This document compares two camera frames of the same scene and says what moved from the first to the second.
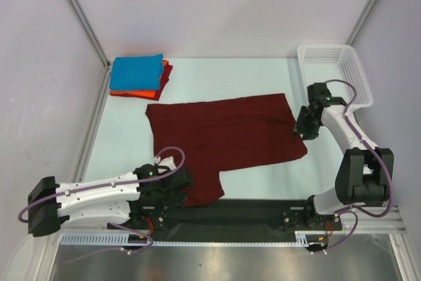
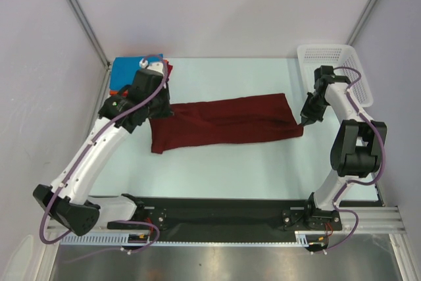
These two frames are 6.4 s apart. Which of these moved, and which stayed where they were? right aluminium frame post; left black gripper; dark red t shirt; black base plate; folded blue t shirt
Moved: dark red t shirt; left black gripper
Stayed: black base plate; folded blue t shirt; right aluminium frame post
